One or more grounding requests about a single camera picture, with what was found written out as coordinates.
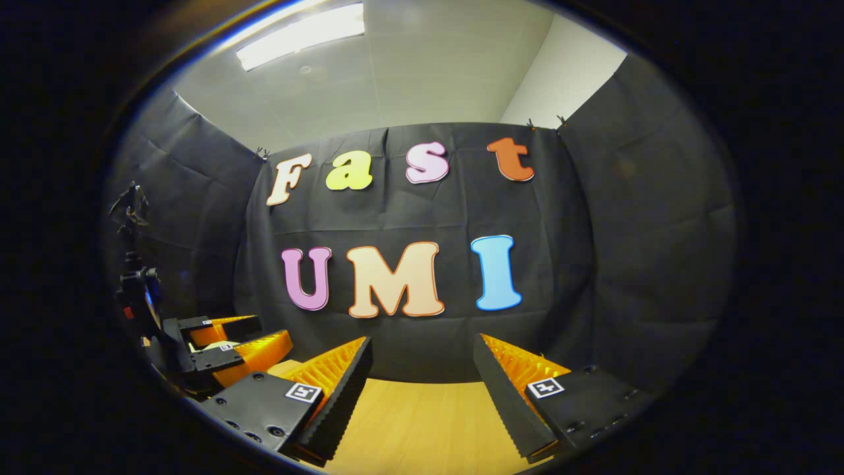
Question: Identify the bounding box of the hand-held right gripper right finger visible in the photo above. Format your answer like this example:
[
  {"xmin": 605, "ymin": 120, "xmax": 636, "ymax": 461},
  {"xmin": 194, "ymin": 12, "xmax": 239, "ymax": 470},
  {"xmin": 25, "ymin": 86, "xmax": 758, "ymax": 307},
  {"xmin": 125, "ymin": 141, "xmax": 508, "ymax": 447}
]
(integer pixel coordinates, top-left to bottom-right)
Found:
[{"xmin": 472, "ymin": 333, "xmax": 655, "ymax": 462}]

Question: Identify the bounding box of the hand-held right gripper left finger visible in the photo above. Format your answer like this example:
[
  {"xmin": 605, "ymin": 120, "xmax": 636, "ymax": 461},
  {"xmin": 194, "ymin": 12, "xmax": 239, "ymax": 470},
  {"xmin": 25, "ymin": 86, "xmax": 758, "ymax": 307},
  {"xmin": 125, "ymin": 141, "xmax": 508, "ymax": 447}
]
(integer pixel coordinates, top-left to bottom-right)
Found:
[{"xmin": 198, "ymin": 335, "xmax": 374, "ymax": 468}]

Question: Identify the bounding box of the black backdrop cloth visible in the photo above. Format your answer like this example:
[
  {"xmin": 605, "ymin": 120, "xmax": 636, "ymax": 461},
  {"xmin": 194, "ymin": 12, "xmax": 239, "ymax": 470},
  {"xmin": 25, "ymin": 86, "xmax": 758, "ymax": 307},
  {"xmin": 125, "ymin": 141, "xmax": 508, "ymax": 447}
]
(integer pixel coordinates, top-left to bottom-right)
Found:
[{"xmin": 102, "ymin": 53, "xmax": 738, "ymax": 396}]

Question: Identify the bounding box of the ceiling light panel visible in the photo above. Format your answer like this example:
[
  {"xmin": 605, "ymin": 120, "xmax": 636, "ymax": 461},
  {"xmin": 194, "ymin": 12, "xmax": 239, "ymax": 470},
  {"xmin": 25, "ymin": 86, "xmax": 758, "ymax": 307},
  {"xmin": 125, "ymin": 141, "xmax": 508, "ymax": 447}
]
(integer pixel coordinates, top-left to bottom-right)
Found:
[{"xmin": 235, "ymin": 2, "xmax": 365, "ymax": 72}]

